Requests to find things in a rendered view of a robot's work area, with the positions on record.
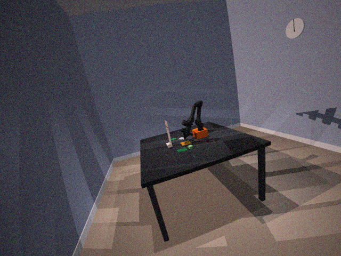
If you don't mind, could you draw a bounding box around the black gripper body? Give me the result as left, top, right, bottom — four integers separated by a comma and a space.
180, 127, 193, 136

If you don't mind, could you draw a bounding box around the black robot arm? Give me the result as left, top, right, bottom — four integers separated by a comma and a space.
182, 100, 204, 131

